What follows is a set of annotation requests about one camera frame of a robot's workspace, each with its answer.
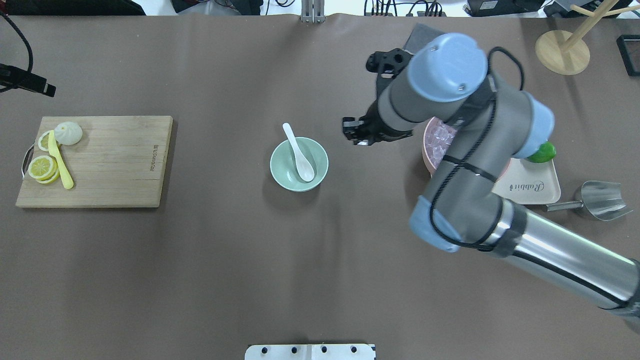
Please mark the grey folded cloth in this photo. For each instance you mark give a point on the grey folded cloth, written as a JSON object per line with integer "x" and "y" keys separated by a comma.
{"x": 420, "y": 36}

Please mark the green lime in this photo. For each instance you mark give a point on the green lime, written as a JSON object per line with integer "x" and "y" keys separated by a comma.
{"x": 545, "y": 153}

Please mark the wooden cup tree stand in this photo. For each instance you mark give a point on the wooden cup tree stand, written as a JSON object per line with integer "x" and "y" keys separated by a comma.
{"x": 564, "y": 52}

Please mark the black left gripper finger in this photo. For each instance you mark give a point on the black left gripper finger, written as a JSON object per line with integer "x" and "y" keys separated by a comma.
{"x": 12, "y": 77}
{"x": 43, "y": 89}

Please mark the bamboo cutting board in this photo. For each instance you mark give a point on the bamboo cutting board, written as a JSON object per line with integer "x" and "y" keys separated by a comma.
{"x": 120, "y": 162}

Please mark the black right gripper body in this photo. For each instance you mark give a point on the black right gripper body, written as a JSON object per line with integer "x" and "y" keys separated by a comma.
{"x": 372, "y": 124}

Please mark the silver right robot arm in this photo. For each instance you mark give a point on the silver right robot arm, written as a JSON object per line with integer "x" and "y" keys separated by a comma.
{"x": 452, "y": 79}

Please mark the white ceramic spoon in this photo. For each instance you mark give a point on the white ceramic spoon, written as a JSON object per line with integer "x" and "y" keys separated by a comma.
{"x": 302, "y": 165}

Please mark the lemon slice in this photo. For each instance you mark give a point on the lemon slice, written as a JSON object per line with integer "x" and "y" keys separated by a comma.
{"x": 43, "y": 169}
{"x": 43, "y": 141}

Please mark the mint green bowl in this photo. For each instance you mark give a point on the mint green bowl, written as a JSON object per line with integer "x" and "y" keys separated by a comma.
{"x": 284, "y": 170}

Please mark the pink bowl of ice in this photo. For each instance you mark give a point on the pink bowl of ice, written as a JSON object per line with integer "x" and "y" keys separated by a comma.
{"x": 437, "y": 138}

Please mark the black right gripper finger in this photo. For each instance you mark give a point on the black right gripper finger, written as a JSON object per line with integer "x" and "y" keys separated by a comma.
{"x": 351, "y": 124}
{"x": 362, "y": 139}

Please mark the yellow plastic knife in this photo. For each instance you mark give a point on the yellow plastic knife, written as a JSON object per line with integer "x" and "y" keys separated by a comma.
{"x": 64, "y": 174}

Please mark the metal ice scoop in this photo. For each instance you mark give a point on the metal ice scoop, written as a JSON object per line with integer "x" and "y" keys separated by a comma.
{"x": 600, "y": 200}

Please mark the cream plastic tray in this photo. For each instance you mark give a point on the cream plastic tray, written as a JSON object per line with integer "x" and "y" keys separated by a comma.
{"x": 529, "y": 183}

